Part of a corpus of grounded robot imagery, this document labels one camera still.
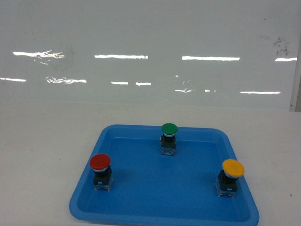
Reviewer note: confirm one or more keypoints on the red mushroom push button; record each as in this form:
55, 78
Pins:
101, 166

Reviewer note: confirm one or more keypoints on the white glossy board panel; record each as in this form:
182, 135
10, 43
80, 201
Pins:
191, 53

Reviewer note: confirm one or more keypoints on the green mushroom push button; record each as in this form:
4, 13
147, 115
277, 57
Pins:
168, 139

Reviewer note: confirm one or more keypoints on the blue plastic tray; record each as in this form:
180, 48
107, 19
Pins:
151, 189

